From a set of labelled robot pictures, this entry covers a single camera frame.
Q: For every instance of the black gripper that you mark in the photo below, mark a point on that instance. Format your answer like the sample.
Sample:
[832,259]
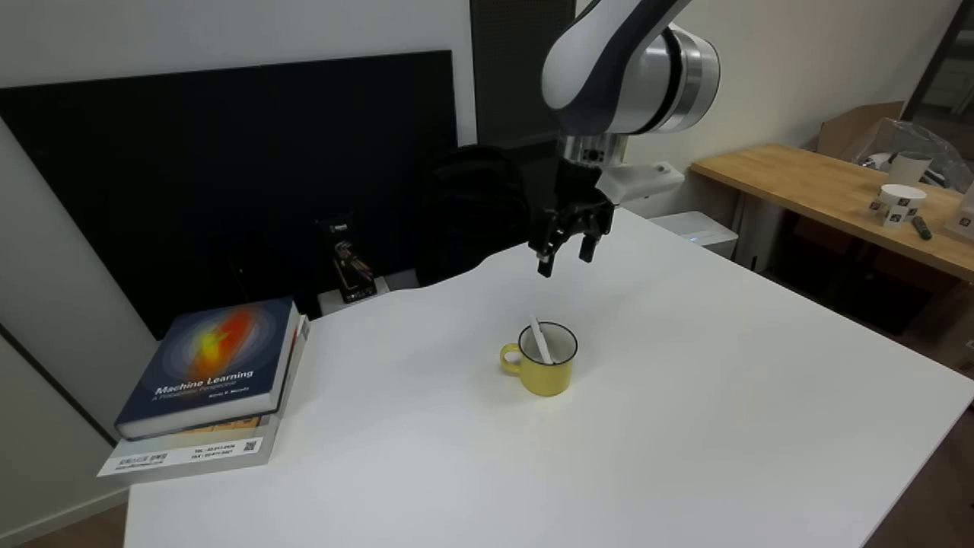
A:
[570,199]

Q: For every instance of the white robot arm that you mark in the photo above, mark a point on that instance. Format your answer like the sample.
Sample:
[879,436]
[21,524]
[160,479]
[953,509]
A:
[611,61]

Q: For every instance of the yellow enamel mug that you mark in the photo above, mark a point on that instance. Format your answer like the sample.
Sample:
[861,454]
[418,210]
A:
[550,379]

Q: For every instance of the small dark marker pen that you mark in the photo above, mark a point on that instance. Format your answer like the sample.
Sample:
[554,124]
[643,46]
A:
[919,227]

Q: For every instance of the black office chair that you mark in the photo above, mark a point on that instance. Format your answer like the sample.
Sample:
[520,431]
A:
[474,209]

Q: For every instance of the white box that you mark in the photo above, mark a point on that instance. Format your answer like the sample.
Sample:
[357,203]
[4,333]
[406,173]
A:
[705,233]

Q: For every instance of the dark vertical pillar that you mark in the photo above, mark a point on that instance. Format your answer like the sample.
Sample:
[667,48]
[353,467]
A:
[505,71]

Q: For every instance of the white desk leg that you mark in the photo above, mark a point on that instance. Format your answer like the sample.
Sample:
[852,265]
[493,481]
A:
[756,229]

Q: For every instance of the small black clamp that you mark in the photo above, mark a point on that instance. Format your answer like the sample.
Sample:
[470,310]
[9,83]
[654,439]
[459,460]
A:
[351,263]

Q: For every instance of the wooden desk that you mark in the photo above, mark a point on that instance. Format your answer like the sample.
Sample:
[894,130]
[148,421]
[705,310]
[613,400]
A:
[802,184]

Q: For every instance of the brown cardboard box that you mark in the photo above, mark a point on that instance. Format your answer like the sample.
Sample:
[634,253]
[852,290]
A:
[847,131]

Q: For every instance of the white paper cup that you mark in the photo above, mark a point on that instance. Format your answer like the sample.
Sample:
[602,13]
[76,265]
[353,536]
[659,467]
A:
[901,203]

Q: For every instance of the clear plastic bag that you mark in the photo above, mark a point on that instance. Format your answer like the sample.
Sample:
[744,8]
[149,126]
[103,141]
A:
[914,141]

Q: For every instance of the blue hardcover book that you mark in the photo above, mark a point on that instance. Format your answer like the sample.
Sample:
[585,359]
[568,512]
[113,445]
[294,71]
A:
[203,367]

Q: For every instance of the clear plastic container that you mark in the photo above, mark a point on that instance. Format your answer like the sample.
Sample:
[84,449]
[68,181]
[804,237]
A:
[967,213]

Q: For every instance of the large black screen panel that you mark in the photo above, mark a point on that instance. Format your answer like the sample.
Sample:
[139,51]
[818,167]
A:
[154,184]

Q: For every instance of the stack of books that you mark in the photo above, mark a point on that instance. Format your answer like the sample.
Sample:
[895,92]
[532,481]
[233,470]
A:
[185,454]

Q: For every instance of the dark metal ladder frame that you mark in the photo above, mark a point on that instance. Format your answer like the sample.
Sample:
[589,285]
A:
[937,71]

